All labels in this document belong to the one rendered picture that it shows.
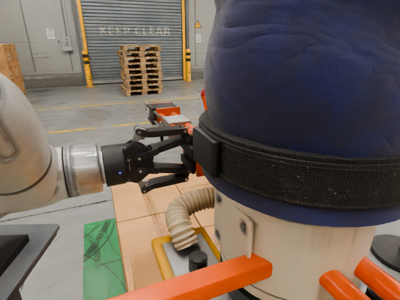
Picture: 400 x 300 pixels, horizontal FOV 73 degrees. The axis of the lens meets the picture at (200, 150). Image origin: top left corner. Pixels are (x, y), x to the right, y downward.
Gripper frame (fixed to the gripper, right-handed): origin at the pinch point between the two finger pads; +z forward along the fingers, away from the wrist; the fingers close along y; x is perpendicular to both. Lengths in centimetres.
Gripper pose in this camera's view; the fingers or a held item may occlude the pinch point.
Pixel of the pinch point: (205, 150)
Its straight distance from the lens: 55.8
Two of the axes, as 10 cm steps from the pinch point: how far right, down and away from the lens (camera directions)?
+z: 9.3, -1.4, 3.5
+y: 0.0, 9.3, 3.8
